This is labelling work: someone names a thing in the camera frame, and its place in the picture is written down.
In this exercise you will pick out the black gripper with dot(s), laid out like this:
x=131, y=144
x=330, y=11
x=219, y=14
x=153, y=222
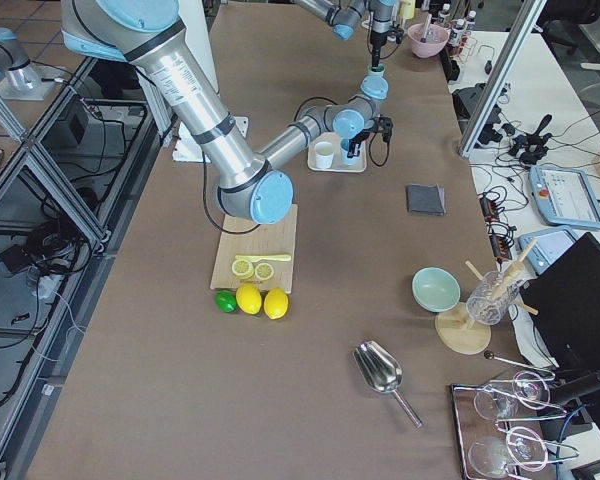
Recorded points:
x=376, y=39
x=358, y=136

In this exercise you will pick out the blue cup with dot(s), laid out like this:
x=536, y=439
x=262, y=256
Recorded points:
x=348, y=153

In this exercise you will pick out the green cup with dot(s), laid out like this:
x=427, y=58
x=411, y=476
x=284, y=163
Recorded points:
x=376, y=71

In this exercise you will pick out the pale yellow cup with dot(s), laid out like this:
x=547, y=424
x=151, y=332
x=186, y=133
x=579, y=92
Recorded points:
x=324, y=154

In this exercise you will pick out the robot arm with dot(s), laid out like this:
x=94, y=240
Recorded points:
x=344, y=19
x=151, y=35

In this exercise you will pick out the cream rectangular tray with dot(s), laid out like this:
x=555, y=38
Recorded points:
x=340, y=163

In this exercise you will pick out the wine glass rack tray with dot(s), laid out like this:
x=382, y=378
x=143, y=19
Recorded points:
x=510, y=428

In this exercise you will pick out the pink mixing bowl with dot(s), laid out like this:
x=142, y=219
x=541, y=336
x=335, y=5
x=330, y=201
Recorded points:
x=430, y=45

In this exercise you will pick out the grey folded cloth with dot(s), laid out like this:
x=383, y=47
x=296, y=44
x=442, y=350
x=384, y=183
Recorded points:
x=425, y=199

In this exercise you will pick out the wooden cutting board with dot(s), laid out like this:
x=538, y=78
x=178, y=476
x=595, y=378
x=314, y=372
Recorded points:
x=267, y=240

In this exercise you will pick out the yellow plastic knife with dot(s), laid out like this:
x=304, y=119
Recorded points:
x=259, y=258

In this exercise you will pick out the lemon slice lower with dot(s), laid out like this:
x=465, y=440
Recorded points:
x=263, y=271

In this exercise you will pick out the lemon slice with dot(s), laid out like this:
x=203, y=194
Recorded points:
x=263, y=271
x=242, y=269

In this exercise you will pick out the pale green bowl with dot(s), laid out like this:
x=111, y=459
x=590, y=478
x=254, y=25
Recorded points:
x=435, y=289

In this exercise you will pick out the lemon slice upper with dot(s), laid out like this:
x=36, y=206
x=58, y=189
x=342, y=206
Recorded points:
x=242, y=269

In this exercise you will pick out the whole lemon lower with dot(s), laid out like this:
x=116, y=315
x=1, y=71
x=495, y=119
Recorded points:
x=276, y=304

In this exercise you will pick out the whole lemon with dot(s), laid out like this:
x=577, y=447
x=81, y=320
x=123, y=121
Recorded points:
x=249, y=299
x=276, y=304

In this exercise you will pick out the whole lemon upper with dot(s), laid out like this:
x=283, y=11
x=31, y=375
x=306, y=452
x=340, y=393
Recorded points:
x=249, y=299

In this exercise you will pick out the green lime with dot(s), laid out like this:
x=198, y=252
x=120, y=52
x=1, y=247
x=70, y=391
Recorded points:
x=226, y=301

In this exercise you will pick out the clear glass tumbler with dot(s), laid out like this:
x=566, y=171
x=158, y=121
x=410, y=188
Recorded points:
x=492, y=298

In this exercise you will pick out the wooden cup stand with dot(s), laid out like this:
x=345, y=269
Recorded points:
x=462, y=334

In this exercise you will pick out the teach pendant upper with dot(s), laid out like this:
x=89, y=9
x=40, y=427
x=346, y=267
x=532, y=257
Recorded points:
x=564, y=197

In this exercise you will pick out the teach pendant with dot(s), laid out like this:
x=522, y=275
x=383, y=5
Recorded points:
x=551, y=244
x=564, y=197

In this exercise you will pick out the teach pendant lower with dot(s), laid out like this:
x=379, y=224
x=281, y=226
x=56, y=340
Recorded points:
x=551, y=244

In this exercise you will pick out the metal scoop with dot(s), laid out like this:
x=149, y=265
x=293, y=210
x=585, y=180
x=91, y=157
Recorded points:
x=383, y=373

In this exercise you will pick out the black laptop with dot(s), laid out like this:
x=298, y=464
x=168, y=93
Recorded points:
x=567, y=297

